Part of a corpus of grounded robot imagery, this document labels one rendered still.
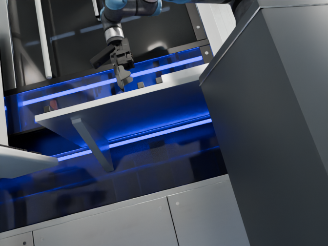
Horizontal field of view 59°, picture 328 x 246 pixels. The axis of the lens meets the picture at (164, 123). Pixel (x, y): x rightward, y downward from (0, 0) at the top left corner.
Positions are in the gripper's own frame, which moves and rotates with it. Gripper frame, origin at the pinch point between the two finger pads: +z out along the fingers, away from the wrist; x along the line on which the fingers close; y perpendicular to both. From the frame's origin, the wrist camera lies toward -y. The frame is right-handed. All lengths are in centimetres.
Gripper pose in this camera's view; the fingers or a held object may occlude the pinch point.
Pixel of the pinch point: (120, 87)
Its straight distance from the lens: 114.5
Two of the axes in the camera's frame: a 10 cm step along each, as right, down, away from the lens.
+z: 2.4, 9.3, -2.7
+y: 9.7, -2.5, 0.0
